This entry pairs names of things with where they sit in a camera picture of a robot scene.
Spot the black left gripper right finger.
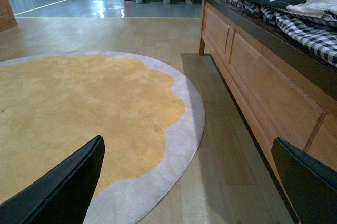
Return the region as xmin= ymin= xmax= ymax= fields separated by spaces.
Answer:
xmin=272 ymin=137 xmax=336 ymax=223

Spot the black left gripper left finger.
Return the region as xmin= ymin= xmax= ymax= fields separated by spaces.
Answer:
xmin=1 ymin=135 xmax=105 ymax=223

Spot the yellow and grey round rug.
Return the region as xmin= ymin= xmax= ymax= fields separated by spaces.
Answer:
xmin=1 ymin=52 xmax=205 ymax=223

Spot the black white checkered sheet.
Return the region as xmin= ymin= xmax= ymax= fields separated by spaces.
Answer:
xmin=223 ymin=0 xmax=336 ymax=67

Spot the wooden cabinet at left edge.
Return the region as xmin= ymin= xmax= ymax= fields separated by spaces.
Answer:
xmin=0 ymin=0 xmax=17 ymax=32

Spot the wooden bed frame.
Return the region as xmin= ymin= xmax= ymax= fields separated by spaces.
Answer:
xmin=199 ymin=0 xmax=336 ymax=185

